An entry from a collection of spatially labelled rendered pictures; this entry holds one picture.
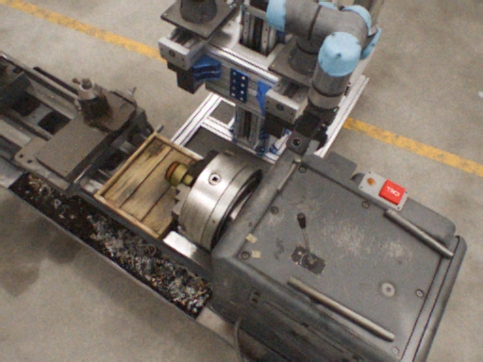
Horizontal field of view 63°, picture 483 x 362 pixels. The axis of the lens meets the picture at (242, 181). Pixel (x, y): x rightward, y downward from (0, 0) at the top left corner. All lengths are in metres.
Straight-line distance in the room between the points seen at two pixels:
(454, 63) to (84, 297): 3.20
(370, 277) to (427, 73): 2.64
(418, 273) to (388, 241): 0.11
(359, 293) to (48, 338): 1.76
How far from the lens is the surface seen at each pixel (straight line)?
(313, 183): 1.17
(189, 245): 1.47
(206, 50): 1.77
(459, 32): 4.07
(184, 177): 1.31
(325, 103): 0.88
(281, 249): 1.07
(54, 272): 2.51
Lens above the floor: 2.25
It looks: 61 degrees down
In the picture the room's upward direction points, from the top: 7 degrees clockwise
